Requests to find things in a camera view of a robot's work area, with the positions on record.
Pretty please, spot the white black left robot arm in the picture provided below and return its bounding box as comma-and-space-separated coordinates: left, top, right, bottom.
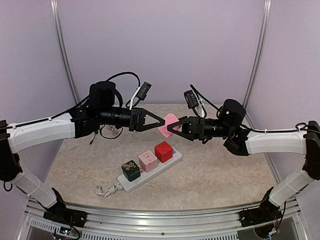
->
0, 76, 165, 223

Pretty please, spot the pink folding extension socket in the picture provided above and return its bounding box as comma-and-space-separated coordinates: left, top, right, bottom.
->
157, 113, 181, 139

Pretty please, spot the right aluminium frame post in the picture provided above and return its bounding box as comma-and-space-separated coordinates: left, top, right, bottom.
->
242, 0, 272, 109

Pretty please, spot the aluminium front rail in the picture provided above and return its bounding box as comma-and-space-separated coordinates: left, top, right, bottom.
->
14, 198, 311, 240

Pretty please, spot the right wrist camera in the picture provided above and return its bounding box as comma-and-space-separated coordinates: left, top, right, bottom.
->
183, 90, 207, 118

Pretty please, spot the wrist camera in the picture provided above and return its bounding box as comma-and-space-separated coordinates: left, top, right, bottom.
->
129, 82, 152, 110
183, 90, 207, 118

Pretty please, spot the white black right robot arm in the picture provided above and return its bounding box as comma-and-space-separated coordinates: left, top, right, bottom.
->
167, 99, 320, 222

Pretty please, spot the pink cube socket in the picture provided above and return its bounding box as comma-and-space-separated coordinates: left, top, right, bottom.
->
138, 150, 158, 173

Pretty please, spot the left aluminium frame post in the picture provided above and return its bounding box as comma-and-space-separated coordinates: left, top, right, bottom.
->
50, 0, 80, 104

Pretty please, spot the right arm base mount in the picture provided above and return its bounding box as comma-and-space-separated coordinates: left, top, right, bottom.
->
238, 207, 282, 227

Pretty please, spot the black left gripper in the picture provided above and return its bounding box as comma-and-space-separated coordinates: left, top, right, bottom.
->
98, 106, 165, 132

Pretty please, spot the red cube socket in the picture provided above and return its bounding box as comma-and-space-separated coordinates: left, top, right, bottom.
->
154, 141, 173, 163

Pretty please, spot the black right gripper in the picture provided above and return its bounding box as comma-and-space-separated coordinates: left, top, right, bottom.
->
164, 116, 233, 141

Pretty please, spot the black power adapter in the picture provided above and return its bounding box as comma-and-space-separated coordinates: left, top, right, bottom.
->
89, 124, 124, 145

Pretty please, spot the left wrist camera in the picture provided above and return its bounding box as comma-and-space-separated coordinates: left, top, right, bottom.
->
129, 82, 152, 110

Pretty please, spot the aluminium frame post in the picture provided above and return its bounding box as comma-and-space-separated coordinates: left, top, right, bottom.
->
242, 0, 272, 109
50, 0, 80, 104

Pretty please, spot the white power strip cord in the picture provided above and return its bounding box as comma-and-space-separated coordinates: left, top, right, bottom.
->
94, 182, 124, 199

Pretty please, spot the dark green cube socket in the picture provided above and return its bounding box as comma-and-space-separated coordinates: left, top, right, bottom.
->
121, 160, 141, 182

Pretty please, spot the white power strip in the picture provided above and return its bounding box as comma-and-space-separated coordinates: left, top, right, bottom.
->
117, 147, 183, 193

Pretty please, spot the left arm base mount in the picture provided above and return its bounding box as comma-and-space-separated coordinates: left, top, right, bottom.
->
43, 208, 88, 228

